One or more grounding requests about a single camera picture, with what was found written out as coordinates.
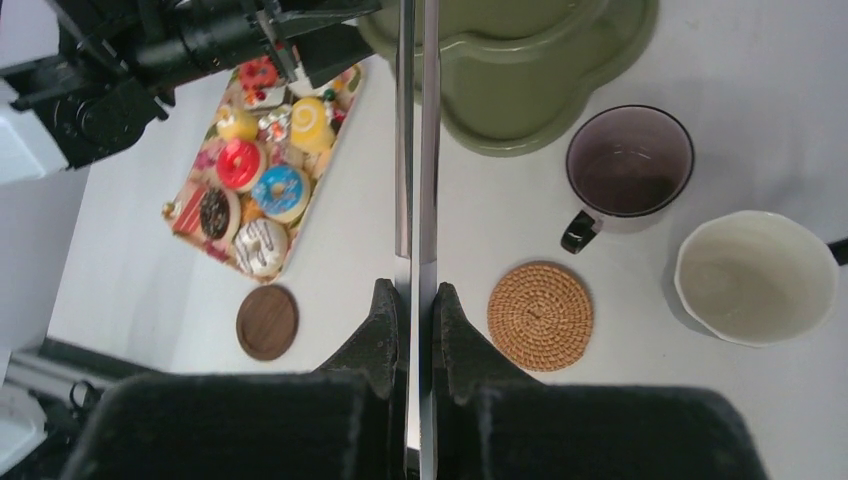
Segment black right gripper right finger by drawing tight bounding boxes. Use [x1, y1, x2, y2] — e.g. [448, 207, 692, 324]
[432, 283, 766, 479]

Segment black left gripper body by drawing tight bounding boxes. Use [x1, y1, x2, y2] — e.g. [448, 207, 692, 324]
[1, 1, 272, 169]

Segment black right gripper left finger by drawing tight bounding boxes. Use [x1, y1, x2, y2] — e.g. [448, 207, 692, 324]
[61, 279, 401, 479]

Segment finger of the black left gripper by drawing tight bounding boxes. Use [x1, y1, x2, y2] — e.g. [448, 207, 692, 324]
[264, 0, 382, 87]

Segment yellow swirl roll cake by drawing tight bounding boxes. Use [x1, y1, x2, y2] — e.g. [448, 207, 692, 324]
[289, 97, 336, 154]

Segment triangular fruit cake slice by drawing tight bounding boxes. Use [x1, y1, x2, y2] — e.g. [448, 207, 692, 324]
[258, 104, 292, 142]

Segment blue glazed donut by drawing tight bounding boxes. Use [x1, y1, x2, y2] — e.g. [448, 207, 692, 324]
[251, 165, 312, 224]

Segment silver metal tongs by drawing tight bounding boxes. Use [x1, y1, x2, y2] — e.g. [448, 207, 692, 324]
[395, 1, 441, 479]

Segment floral dessert tray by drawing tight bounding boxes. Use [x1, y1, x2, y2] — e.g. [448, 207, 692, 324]
[162, 57, 365, 284]

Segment purple mug black handle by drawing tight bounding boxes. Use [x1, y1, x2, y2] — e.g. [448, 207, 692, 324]
[560, 104, 696, 254]

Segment dark cup white interior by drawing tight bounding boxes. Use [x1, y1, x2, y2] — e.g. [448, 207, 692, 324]
[673, 210, 840, 348]

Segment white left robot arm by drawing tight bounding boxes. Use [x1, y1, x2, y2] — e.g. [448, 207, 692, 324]
[1, 1, 383, 183]

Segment coral sprinkled donut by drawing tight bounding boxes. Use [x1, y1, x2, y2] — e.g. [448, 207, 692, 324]
[238, 56, 284, 91]

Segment woven rattan coaster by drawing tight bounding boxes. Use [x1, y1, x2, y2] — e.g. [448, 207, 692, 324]
[487, 261, 594, 372]

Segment yellow cream cake ball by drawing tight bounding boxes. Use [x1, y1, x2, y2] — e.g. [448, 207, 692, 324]
[214, 105, 259, 141]

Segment dark wooden coaster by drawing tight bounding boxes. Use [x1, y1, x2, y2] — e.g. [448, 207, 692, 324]
[236, 285, 299, 361]

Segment red glazed flower donut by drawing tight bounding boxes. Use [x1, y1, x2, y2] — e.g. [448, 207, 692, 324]
[216, 139, 268, 193]

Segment pink layered cake slice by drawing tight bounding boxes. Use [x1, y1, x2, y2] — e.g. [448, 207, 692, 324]
[162, 181, 209, 241]

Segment chocolate sprinkled donut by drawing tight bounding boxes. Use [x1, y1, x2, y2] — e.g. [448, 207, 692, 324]
[200, 187, 241, 242]

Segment white chocolate-striped donut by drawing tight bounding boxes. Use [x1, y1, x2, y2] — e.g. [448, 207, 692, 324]
[233, 218, 289, 277]

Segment green three-tier stand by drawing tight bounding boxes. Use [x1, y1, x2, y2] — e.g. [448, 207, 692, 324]
[357, 0, 660, 158]

